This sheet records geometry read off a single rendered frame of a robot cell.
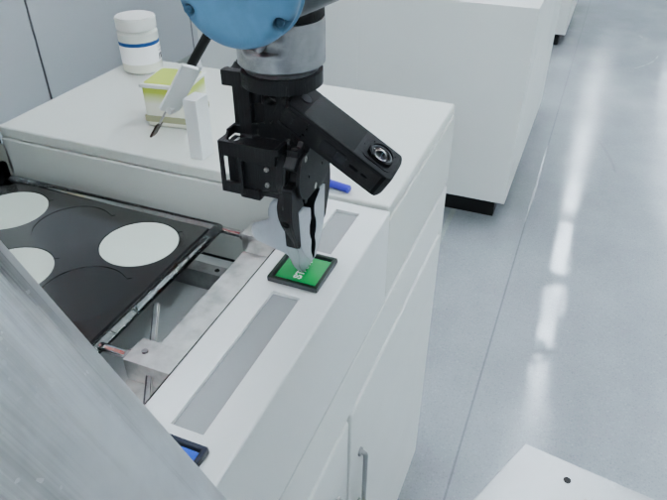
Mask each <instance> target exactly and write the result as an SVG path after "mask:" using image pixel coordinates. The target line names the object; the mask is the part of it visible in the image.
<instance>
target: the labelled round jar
mask: <svg viewBox="0 0 667 500"><path fill-rule="evenodd" d="M114 23H115V28H116V30H117V32H116V33H117V39H118V45H119V50H120V55H121V59H122V63H123V68H124V70H125V71H127V72H128V73H132V74H148V73H153V72H155V71H156V70H157V69H159V68H160V67H163V62H162V54H161V48H160V41H159V36H158V30H157V28H156V26H157V24H156V17H155V14H154V13H153V12H151V11H146V10H131V11H125V12H121V13H118V14H116V15H115V16H114Z"/></svg>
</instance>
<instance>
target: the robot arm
mask: <svg viewBox="0 0 667 500"><path fill-rule="evenodd" d="M337 1H339V0H181V2H182V5H183V7H184V11H185V12H186V13H187V14H188V16H189V18H190V19H191V20H192V22H193V23H194V24H195V25H196V27H197V28H198V29H199V30H200V31H201V32H202V33H204V34H205V35H206V36H207V37H209V38H210V39H212V40H213V41H215V42H217V43H219V44H221V45H223V46H226V47H229V48H233V49H236V52H237V60H236V61H235V62H234V63H233V65H232V66H225V67H223V68H222V69H221V70H220V77H221V84H222V85H228V86H232V95H233V106H234V116H235V122H234V123H233V124H232V125H230V126H229V127H228V128H226V133H225V134H224V135H223V136H222V137H220V138H219V139H218V140H217V147H218V155H219V163H220V172H221V181H222V189H223V190H225V191H230V192H235V193H239V194H241V196H243V197H247V198H252V199H256V200H261V199H262V198H263V197H264V196H269V197H273V198H275V199H273V200H272V201H271V202H270V204H269V208H268V216H269V218H268V219H265V220H261V221H257V222H254V223H253V224H252V227H251V231H252V234H253V236H254V237H255V238H256V239H257V240H258V241H260V242H262V243H264V244H266V245H268V246H271V247H273V248H275V249H277V250H279V251H281V252H283V253H285V254H287V255H288V256H289V258H290V259H291V261H292V264H293V265H294V267H295V268H296V269H297V270H298V271H301V272H305V271H306V269H307V268H308V267H309V265H310V264H311V262H312V261H313V259H314V258H315V257H316V255H317V251H318V247H319V243H320V239H321V235H322V230H323V225H324V217H325V216H326V211H327V204H328V198H329V191H330V182H331V166H330V163H331V164H332V165H333V166H335V167H336V168H337V169H339V170H340V171H341V172H342V173H344V174H345V175H346V176H348V177H349V178H350V179H352V180H353V181H354V182H356V183H357V184H358V185H359V186H361V187H362V188H364V189H365V190H366V191H368V192H369V193H370V194H372V195H378V194H380V193H381V192H383V190H384V189H385V188H386V187H387V186H388V185H389V183H390V182H391V181H392V180H393V178H394V176H395V175H396V173H397V171H398V170H399V168H400V166H401V163H402V157H401V155H399V154H398V153H397V152H396V151H394V150H393V149H392V148H390V147H389V146H388V145H386V144H385V143H384V142H383V141H381V140H380V139H379V138H377V137H376V136H375V135H374V134H372V133H371V132H370V131H368V130H367V129H366V128H365V127H363V126H362V125H361V124H359V123H358V122H357V121H356V120H354V119H353V118H352V117H350V116H349V115H348V114H346V113H345V112H344V111H343V110H341V109H340V108H339V107H337V106H336V105H335V104H334V103H332V102H331V101H330V100H328V99H327V98H326V97H325V96H323V95H322V94H321V93H319V92H318V91H317V90H316V89H318V88H319V87H321V86H322V85H323V83H324V66H323V64H324V63H325V62H326V14H325V7H326V6H328V5H330V4H332V3H334V2H337ZM234 133H238V134H240V136H239V135H234V136H233V137H231V138H230V139H229V137H230V136H232V135H233V134H234ZM224 156H227V159H228V168H229V177H230V180H227V179H226V171H225V162H224ZM0 500H227V499H226V498H225V497H224V496H223V495H222V494H221V492H220V491H219V490H218V489H217V488H216V487H215V486H214V484H213V483H212V482H211V481H210V480H209V479H208V478H207V476H206V475H205V474H204V473H203V472H202V471H201V470H200V468H199V467H198V466H197V465H196V464H195V463H194V461H193V460H192V459H191V458H190V457H189V456H188V454H187V453H186V452H185V451H184V450H183V449H182V448H181V446H180V445H179V444H178V443H177V442H176V441H175V440H174V438H173V437H172V436H171V435H170V434H169V433H168V432H167V430H166V429H165V428H164V427H163V426H162V425H161V424H160V422H159V421H158V420H157V419H156V418H155V417H154V416H153V414H152V413H151V412H150V411H149V410H148V409H147V408H146V406H145V405H144V404H143V403H142V402H141V401H140V400H139V398H138V397H137V396H136V395H135V394H134V393H133V392H132V390H131V389H130V388H129V387H128V386H127V385H126V384H125V382H124V381H123V380H122V379H121V378H120V377H119V375H118V374H117V373H116V372H115V371H114V370H113V369H112V367H111V366H110V365H109V364H108V363H107V362H106V361H105V359H104V358H103V357H102V356H101V355H100V354H99V353H98V351H97V350H96V349H95V348H94V347H93V346H92V345H91V343H90V342H89V341H88V340H87V339H86V338H85V337H84V335H83V334H82V333H81V332H80V331H79V330H78V329H77V327H76V326H75V325H74V324H73V323H72V322H71V321H70V319H69V318H68V317H67V316H66V315H65V314H64V312H63V311H62V310H61V309H60V308H59V307H58V306H57V304H56V303H55V302H54V301H53V300H52V299H51V298H50V296H49V295H48V294H47V293H46V292H45V291H44V289H43V288H42V287H41V286H40V285H39V284H38V283H37V281H36V280H35V279H34V278H33V277H32V276H31V275H30V273H29V272H28V271H27V270H26V269H25V268H24V267H23V265H22V264H21V263H20V262H19V261H18V260H17V259H16V257H15V256H14V255H13V254H12V253H11V252H10V251H9V249H8V248H7V247H6V246H5V245H4V244H3V243H2V241H1V240H0Z"/></svg>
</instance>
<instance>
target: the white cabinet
mask: <svg viewBox="0 0 667 500"><path fill-rule="evenodd" d="M446 191H447V187H446V186H444V188H443V190H442V192H441V193H440V195H439V197H438V199H437V201H436V203H435V205H434V207H433V208H432V210H431V212H430V214H429V216H428V218H427V220H426V222H425V223H424V225H423V227H422V229H421V231H420V233H419V235H418V237H417V238H416V240H415V242H414V244H413V246H412V248H411V250H410V252H409V253H408V255H407V257H406V259H405V261H404V263H403V265H402V267H401V268H400V270H399V272H398V274H397V276H396V278H395V280H394V282H393V283H392V285H391V287H390V289H389V291H388V293H387V295H386V296H385V300H384V301H385V304H384V305H383V307H382V309H381V311H380V313H379V315H378V317H377V319H376V321H375V322H374V324H373V326H372V328H371V330H370V332H369V333H368V335H367V337H366V338H365V340H364V342H363V344H362V346H361V348H360V350H359V352H358V354H357V356H356V357H355V359H354V361H353V363H352V365H351V367H350V369H349V371H348V373H347V374H346V376H345V378H344V380H343V382H342V384H341V386H340V388H339V390H338V391H337V393H336V395H335V397H334V399H333V402H332V404H331V406H330V408H329V409H328V411H327V413H326V415H325V417H324V419H323V421H322V423H321V425H320V426H319V428H318V430H317V432H316V434H315V436H314V438H313V440H312V442H311V443H310V445H309V447H308V449H307V451H306V453H305V455H304V457H303V459H302V461H301V462H300V464H299V466H298V468H297V470H296V472H295V474H294V476H293V478H292V479H291V481H290V483H289V485H288V487H287V489H286V491H285V493H284V495H283V496H282V498H281V500H397V499H398V497H399V494H400V491H401V488H402V485H403V483H404V480H405V477H406V474H407V472H408V469H409V466H410V463H411V460H412V458H413V455H414V452H415V449H416V441H417V433H418V425H419V417H420V409H421V400H422V392H423V383H424V375H425V367H426V358H427V350H428V341H429V333H430V324H431V316H432V308H433V299H434V291H435V283H436V275H437V267H438V258H439V250H440V241H441V233H442V225H443V216H444V208H445V199H446Z"/></svg>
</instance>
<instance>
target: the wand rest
mask: <svg viewBox="0 0 667 500"><path fill-rule="evenodd" d="M201 69H202V66H201V62H200V61H199V63H198V65H197V66H193V65H189V64H186V63H182V64H181V66H180V68H179V70H178V71H177V73H176V75H175V77H174V79H173V81H172V83H171V85H170V87H169V89H168V91H167V93H166V95H165V97H164V99H163V101H162V103H161V105H160V110H162V111H166V112H167V113H168V114H169V115H171V114H173V113H176V112H177V111H180V109H181V108H182V107H183V105H184V112H185V119H186V126H187V133H188V140H189V146H190V153H191V158H193V159H198V160H204V159H205V158H206V157H208V156H209V155H210V154H211V153H213V152H214V150H213V143H212V134H211V126H210V118H209V109H208V101H207V94H206V93H200V92H193V93H192V94H190V95H188V94H189V92H190V90H191V89H192V87H193V85H194V83H195V81H196V79H197V77H198V76H199V74H200V71H201Z"/></svg>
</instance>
